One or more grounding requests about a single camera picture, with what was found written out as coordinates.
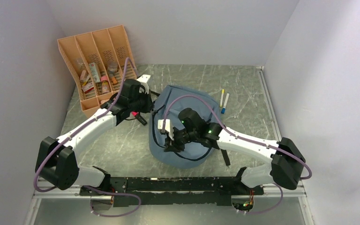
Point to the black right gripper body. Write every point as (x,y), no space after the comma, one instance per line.
(181,138)

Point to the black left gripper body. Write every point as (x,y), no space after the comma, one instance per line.
(141,103)

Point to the blue grey student backpack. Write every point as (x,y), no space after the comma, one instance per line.
(194,154)

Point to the white marker blue cap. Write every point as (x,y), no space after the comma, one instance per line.
(225,103)

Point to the white marker yellow cap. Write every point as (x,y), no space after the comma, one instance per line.
(222,98)

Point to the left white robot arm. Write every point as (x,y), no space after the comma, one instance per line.
(58,158)

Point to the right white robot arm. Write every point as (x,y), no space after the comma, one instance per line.
(282,161)

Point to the pink capped glue bottle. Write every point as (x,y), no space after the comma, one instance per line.
(105,85)

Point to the grey round jar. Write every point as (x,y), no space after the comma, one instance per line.
(112,67)

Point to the red white small box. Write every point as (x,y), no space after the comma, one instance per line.
(88,87)

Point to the peach plastic file organizer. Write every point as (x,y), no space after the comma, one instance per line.
(100,48)

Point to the tall white carton box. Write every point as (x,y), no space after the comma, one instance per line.
(95,73)

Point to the black mounting base rail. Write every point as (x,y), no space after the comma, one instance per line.
(180,190)

